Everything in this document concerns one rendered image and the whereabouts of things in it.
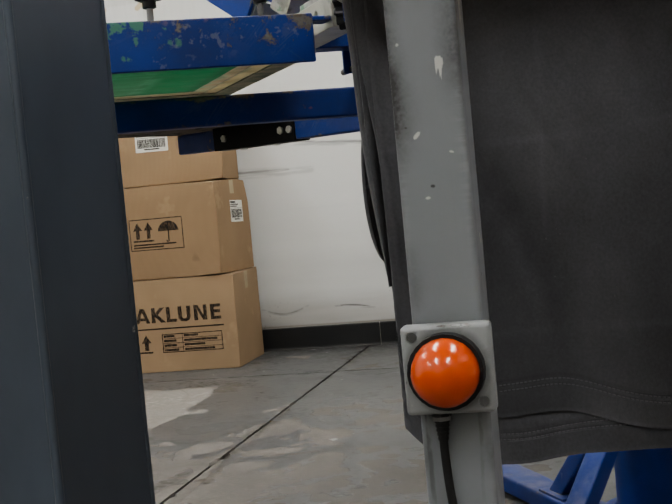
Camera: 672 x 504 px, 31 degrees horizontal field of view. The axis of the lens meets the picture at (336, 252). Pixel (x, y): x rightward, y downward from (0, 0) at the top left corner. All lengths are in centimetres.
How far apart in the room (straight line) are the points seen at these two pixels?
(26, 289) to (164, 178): 443
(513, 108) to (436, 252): 30
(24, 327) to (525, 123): 47
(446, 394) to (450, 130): 15
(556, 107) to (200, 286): 455
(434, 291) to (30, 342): 50
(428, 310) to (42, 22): 57
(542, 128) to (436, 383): 36
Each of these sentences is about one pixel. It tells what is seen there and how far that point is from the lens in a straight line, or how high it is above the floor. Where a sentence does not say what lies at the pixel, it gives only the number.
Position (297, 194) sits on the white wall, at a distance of 577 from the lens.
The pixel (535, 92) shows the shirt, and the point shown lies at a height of 81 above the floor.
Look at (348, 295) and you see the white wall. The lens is 575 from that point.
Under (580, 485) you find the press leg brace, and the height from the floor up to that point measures 20.
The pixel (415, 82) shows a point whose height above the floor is 81.
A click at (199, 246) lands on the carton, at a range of 541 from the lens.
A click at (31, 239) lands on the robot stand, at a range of 108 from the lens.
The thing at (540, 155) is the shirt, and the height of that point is 77.
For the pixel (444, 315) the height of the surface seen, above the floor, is 68.
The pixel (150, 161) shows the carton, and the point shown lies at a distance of 552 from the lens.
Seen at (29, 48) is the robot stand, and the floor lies 90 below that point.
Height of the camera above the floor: 75
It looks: 3 degrees down
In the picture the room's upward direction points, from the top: 5 degrees counter-clockwise
